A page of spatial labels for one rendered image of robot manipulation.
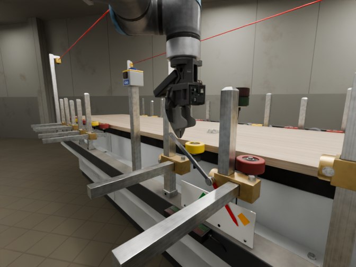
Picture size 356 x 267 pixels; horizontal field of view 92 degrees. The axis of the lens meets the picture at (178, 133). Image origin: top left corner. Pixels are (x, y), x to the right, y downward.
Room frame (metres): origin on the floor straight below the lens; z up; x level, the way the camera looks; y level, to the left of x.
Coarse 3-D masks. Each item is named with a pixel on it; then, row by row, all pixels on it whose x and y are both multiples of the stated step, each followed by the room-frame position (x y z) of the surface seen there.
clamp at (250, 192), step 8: (216, 168) 0.50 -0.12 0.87; (216, 176) 0.46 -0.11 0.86; (224, 176) 0.45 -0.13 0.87; (232, 176) 0.44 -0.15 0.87; (240, 176) 0.44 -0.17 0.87; (216, 184) 0.46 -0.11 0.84; (240, 184) 0.41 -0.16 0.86; (248, 184) 0.40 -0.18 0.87; (256, 184) 0.40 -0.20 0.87; (240, 192) 0.41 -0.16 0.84; (248, 192) 0.40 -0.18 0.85; (256, 192) 0.40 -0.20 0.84; (248, 200) 0.39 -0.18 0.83
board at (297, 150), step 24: (96, 120) 1.79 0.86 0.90; (120, 120) 1.79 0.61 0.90; (144, 120) 1.79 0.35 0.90; (216, 144) 0.70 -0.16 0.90; (240, 144) 0.70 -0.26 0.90; (264, 144) 0.70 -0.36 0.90; (288, 144) 0.70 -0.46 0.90; (312, 144) 0.70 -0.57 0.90; (336, 144) 0.70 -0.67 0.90; (288, 168) 0.48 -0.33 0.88; (312, 168) 0.44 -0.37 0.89
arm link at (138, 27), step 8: (152, 0) 0.44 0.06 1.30; (160, 0) 0.44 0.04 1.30; (152, 8) 0.44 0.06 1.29; (160, 8) 0.44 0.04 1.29; (112, 16) 0.44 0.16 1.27; (144, 16) 0.42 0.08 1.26; (152, 16) 0.45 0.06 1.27; (160, 16) 0.45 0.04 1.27; (120, 24) 0.46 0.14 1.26; (128, 24) 0.44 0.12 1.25; (136, 24) 0.44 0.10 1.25; (144, 24) 0.45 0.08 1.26; (152, 24) 0.46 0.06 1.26; (160, 24) 0.46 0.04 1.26; (120, 32) 0.48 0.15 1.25; (128, 32) 0.48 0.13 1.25; (136, 32) 0.48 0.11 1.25; (144, 32) 0.48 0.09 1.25; (152, 32) 0.48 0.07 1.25; (160, 32) 0.48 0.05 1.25
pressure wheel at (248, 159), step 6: (240, 156) 0.51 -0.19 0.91; (246, 156) 0.51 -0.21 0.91; (252, 156) 0.51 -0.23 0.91; (240, 162) 0.47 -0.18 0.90; (246, 162) 0.46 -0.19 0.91; (252, 162) 0.45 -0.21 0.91; (258, 162) 0.45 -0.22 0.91; (264, 162) 0.46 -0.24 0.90; (240, 168) 0.47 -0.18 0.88; (246, 168) 0.45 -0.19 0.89; (252, 168) 0.45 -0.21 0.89; (258, 168) 0.45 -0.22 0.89; (264, 168) 0.46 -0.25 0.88; (252, 174) 0.45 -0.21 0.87; (258, 174) 0.45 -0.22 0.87
